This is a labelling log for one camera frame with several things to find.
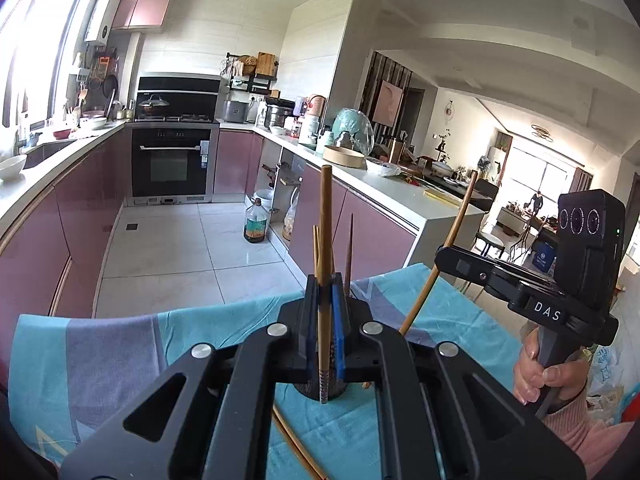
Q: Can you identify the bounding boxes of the round bamboo steamer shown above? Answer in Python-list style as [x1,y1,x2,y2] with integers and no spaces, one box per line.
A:
[322,144,366,169]

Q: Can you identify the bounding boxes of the black built-in oven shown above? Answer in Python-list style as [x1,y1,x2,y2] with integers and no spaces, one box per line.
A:
[131,127,214,199]

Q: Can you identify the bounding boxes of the kitchen window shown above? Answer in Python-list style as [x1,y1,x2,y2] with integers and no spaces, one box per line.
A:
[0,0,97,129]

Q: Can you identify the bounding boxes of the plastic oil bottle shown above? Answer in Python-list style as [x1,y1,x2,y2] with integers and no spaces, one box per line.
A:
[243,198,271,245]

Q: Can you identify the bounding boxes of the pile of bamboo chopsticks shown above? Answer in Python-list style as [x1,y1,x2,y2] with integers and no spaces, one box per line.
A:
[271,404,329,480]

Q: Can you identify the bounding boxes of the white water heater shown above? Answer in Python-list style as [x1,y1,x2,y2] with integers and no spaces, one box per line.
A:
[84,0,121,44]

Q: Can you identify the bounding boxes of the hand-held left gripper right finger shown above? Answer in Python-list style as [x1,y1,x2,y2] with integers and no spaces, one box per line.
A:
[330,274,586,480]

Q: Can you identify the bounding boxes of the plastic-covered white bowl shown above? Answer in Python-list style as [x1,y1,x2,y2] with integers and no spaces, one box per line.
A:
[367,157,401,177]

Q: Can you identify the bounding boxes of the black wall shelf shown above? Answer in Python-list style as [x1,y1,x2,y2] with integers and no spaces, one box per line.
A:
[225,52,281,94]

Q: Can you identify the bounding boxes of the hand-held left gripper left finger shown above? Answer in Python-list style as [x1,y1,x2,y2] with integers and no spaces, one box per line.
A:
[59,274,321,480]

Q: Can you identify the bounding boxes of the teal and grey tablecloth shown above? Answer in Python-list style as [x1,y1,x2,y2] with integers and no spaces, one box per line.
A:
[10,262,532,480]

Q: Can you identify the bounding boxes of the mauve base cabinets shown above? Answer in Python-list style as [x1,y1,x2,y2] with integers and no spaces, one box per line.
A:
[214,127,489,287]
[0,127,132,358]

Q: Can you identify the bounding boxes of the white ceramic bowl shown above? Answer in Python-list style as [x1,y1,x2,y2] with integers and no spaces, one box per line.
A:
[0,154,28,182]

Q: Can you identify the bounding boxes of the stainless steamer pot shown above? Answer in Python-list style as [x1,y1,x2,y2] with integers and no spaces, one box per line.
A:
[264,104,294,129]

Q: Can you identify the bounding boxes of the black mesh utensil holder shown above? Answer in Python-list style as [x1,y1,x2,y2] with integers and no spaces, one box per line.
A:
[292,379,351,403]

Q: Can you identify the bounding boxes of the teal plastic-wrapped fan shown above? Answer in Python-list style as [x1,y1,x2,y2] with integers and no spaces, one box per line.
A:
[332,108,374,154]

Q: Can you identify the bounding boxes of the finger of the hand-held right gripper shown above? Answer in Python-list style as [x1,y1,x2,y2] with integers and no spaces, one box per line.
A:
[434,245,523,307]

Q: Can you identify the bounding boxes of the person's right hand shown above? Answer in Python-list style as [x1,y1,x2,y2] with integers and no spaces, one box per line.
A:
[514,327,589,412]

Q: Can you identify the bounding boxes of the black range hood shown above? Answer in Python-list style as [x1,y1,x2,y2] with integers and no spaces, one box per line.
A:
[135,75,222,95]

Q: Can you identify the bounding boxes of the silver rice cooker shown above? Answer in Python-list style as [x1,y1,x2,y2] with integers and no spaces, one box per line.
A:
[222,99,249,124]

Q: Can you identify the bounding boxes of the mauve wall cabinet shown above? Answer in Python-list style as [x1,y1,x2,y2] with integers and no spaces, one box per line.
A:
[112,0,179,30]

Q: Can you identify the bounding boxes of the person's right forearm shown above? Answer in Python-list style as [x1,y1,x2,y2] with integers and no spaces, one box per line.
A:
[542,382,639,480]

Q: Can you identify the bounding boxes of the wok with glass lid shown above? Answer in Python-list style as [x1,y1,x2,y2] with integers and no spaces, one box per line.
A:
[137,94,171,114]

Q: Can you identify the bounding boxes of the framed wall picture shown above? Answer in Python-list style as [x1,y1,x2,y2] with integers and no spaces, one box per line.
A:
[375,80,404,126]

